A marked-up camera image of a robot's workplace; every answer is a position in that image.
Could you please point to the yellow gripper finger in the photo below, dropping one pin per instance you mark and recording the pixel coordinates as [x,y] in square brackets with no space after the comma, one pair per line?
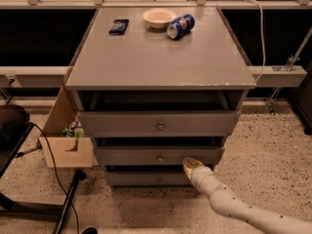
[193,168]

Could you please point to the grey drawer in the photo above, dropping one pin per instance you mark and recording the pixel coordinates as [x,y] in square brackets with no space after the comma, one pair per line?
[141,151]
[159,124]
[146,175]

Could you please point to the grey bottom drawer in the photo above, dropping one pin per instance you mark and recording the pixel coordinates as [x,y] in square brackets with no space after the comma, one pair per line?
[146,175]

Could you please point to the grey top drawer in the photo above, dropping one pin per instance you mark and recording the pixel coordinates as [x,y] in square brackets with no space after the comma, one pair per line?
[159,124]

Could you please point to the grey wooden drawer cabinet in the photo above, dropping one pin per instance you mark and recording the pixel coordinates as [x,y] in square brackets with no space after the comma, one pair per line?
[145,70]

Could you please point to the green white snack bags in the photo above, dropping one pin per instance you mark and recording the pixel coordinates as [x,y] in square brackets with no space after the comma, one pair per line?
[73,130]

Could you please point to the blue soda can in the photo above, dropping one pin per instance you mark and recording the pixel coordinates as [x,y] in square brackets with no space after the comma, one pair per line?
[180,26]

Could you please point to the light wooden box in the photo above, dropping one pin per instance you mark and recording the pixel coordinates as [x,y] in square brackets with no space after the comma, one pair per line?
[64,151]

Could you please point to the white ceramic bowl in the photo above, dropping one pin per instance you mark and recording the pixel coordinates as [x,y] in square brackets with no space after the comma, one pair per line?
[158,18]

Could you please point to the black stand with cable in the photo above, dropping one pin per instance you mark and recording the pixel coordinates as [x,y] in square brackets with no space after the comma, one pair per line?
[15,126]

